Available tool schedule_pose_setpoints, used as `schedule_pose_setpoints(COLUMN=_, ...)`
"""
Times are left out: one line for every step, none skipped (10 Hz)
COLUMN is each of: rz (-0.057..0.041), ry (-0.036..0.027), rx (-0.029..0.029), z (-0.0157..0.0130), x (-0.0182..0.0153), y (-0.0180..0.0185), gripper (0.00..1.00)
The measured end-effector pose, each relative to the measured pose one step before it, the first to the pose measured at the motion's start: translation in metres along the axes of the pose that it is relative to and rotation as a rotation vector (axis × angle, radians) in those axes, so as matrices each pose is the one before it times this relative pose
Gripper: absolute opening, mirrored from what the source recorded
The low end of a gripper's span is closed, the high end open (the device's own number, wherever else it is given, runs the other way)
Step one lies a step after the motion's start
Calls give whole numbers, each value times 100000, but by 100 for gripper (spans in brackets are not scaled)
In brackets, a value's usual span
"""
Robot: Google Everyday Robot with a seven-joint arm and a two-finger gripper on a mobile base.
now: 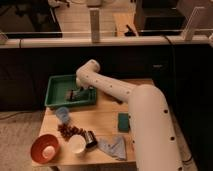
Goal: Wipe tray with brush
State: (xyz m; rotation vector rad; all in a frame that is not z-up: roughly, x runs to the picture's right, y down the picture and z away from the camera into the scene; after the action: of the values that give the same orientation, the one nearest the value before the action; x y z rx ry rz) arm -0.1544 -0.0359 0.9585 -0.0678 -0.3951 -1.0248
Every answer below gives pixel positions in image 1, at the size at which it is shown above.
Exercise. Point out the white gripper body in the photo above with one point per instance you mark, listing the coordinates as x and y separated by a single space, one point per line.
83 85

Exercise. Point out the dark cleaning brush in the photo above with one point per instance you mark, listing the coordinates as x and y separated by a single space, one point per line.
72 95

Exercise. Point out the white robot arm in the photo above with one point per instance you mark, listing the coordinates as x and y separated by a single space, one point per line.
154 139

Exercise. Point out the green plastic tray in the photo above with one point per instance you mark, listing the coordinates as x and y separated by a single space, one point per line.
58 88

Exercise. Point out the blue plastic cup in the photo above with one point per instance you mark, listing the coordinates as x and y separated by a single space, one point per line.
62 114

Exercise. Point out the pile of brown beans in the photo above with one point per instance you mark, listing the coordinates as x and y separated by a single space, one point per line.
68 131

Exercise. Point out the green sponge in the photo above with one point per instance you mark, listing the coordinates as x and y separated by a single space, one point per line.
123 122

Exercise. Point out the dark metal can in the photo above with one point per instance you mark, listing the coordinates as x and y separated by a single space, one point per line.
90 138

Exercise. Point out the white paper cup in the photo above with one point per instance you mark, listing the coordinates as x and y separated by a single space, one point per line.
77 144

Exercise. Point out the black object on far desk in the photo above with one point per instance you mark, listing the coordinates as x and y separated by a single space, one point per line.
129 31

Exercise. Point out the blue grey cloth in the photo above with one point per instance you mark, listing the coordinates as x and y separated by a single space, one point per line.
116 149

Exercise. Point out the red bowl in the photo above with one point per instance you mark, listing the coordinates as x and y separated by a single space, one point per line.
40 144

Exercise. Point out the white egg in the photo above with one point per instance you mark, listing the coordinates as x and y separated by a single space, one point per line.
48 152

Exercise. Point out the white partition rail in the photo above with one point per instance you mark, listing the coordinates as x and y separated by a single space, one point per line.
105 41

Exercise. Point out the white centre bracket post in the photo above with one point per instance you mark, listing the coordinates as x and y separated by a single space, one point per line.
95 26

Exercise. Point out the white bracket post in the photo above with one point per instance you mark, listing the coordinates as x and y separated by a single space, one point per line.
95 26
192 23

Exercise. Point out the white right bracket post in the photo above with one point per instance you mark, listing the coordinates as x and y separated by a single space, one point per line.
192 23

